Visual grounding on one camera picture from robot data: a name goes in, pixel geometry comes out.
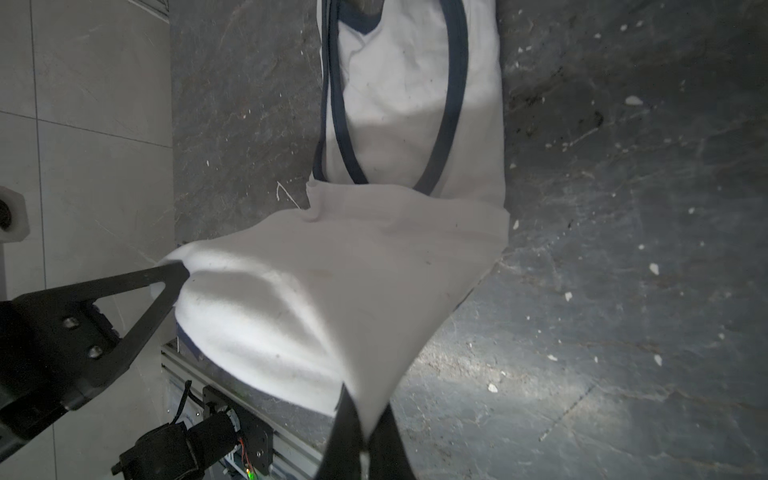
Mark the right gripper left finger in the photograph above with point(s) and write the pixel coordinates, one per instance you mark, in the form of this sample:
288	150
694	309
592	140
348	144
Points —
341	459

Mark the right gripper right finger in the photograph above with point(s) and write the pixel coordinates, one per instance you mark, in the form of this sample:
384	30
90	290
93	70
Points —
388	457

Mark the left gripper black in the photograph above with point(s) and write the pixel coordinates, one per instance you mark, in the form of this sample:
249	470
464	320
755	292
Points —
65	346

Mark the white navy-trimmed tank top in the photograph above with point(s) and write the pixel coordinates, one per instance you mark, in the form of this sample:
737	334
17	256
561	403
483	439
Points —
406	215

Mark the aluminium frame rail front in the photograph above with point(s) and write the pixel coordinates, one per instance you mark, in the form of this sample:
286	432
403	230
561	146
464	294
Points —
299	434

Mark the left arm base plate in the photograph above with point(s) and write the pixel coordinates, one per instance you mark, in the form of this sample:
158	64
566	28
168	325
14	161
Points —
251	456

